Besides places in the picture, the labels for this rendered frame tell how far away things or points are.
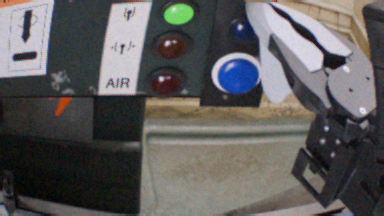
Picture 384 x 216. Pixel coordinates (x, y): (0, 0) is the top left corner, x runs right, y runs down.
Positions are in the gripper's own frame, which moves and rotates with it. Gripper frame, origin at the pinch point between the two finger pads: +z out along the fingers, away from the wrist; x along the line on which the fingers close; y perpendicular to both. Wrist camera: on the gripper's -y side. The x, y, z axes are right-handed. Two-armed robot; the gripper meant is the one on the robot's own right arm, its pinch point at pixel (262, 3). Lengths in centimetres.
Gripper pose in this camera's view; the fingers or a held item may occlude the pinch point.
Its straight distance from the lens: 45.6
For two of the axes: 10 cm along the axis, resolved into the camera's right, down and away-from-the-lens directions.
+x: 7.9, -3.2, 5.2
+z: -6.0, -5.9, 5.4
